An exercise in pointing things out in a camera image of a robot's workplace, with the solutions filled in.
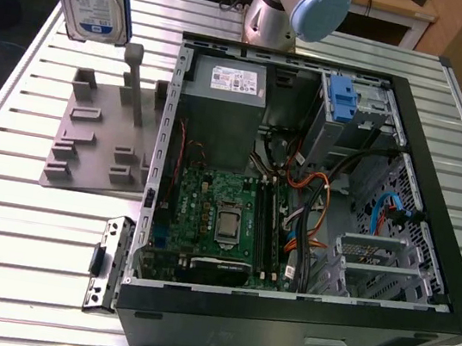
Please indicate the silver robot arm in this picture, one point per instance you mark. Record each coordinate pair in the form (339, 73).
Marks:
(271, 22)

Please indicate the metal disk bay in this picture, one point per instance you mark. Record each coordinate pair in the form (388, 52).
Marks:
(373, 270)

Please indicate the grey parts rack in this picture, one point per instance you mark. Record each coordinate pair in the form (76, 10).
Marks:
(99, 149)

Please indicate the grey power supply unit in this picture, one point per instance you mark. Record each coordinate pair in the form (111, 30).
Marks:
(220, 128)

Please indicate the green motherboard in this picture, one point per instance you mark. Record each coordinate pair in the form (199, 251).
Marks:
(212, 183)

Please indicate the blue plastic drive latch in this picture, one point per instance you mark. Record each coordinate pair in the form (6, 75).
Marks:
(340, 98)

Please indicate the silver CPU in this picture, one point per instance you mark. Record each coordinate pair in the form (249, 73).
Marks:
(228, 225)

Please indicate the metal optical drive cage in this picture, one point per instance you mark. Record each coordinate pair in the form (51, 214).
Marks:
(340, 141)

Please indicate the black CPU socket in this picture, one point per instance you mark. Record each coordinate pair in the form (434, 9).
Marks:
(227, 243)

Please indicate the black RAM slot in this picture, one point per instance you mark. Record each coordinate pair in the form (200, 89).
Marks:
(262, 225)
(275, 227)

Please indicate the black graphics card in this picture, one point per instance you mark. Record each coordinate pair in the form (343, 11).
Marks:
(217, 266)

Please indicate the black PC case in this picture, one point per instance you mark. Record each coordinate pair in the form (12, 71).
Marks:
(234, 326)

